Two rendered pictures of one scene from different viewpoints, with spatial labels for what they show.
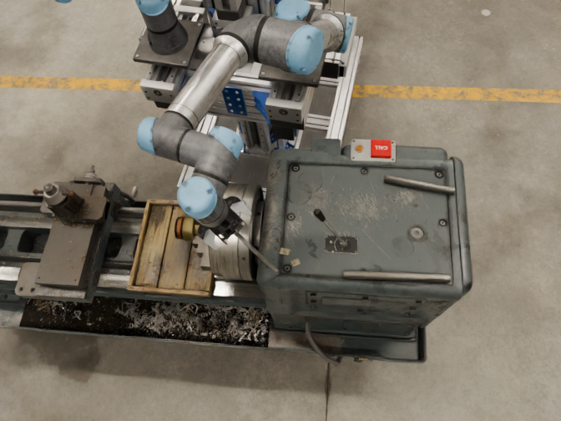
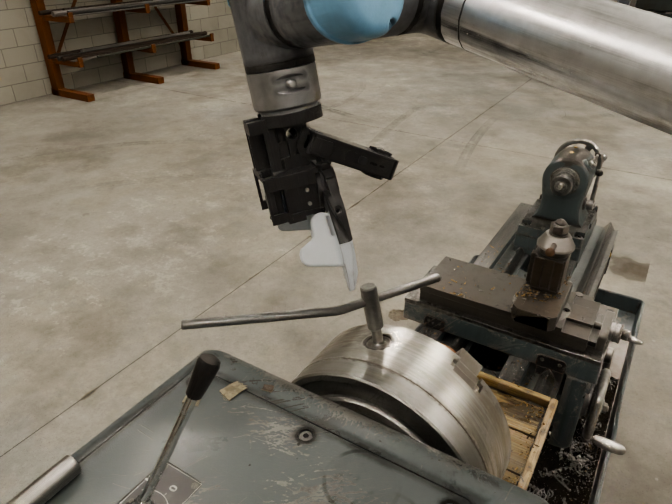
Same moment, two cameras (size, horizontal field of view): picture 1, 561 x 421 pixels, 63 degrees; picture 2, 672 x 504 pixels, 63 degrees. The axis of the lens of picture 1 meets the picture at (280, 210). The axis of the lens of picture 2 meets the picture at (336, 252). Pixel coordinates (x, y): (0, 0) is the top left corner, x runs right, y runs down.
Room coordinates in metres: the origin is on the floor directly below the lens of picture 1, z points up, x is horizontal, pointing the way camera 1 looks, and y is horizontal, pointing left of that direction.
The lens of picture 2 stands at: (0.68, -0.40, 1.71)
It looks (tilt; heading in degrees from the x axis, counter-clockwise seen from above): 30 degrees down; 108
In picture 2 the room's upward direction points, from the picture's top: straight up
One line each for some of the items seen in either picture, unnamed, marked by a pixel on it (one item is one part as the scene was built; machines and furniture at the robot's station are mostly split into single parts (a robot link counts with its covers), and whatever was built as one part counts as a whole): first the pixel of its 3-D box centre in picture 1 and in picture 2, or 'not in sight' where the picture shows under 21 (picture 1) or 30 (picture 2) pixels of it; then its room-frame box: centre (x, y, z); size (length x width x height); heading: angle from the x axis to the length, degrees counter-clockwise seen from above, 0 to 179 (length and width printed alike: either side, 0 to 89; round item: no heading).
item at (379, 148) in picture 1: (381, 149); not in sight; (0.70, -0.33, 1.26); 0.06 x 0.06 x 0.02; 76
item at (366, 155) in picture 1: (371, 154); not in sight; (0.70, -0.31, 1.23); 0.13 x 0.08 x 0.05; 76
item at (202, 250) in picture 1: (208, 255); not in sight; (0.52, 0.25, 1.09); 0.12 x 0.11 x 0.05; 166
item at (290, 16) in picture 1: (294, 21); not in sight; (1.20, -0.15, 1.33); 0.13 x 0.12 x 0.14; 59
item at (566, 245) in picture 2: (53, 192); (556, 239); (0.81, 0.75, 1.13); 0.08 x 0.08 x 0.03
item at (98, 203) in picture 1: (80, 210); (541, 298); (0.81, 0.72, 0.99); 0.20 x 0.10 x 0.05; 76
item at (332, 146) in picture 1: (325, 151); not in sight; (0.73, -0.17, 1.24); 0.09 x 0.08 x 0.03; 76
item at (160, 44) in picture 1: (164, 30); not in sight; (1.39, 0.32, 1.21); 0.15 x 0.15 x 0.10
